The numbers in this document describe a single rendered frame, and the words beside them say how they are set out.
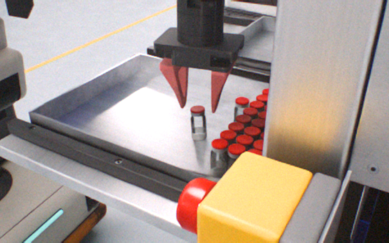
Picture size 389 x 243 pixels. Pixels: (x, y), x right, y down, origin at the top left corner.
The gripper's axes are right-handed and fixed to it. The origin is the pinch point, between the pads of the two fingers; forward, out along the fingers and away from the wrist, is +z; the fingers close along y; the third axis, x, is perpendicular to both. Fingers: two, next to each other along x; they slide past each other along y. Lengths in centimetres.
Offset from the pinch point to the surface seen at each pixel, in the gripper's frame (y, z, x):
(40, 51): -191, 96, 214
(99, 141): -10.9, 3.1, -8.3
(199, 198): 7.3, -7.4, -26.2
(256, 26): 1.0, 3.5, 46.1
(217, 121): 1.5, 5.6, 5.3
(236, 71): 1.2, 4.5, 21.7
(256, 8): -5, 11, 90
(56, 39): -194, 96, 242
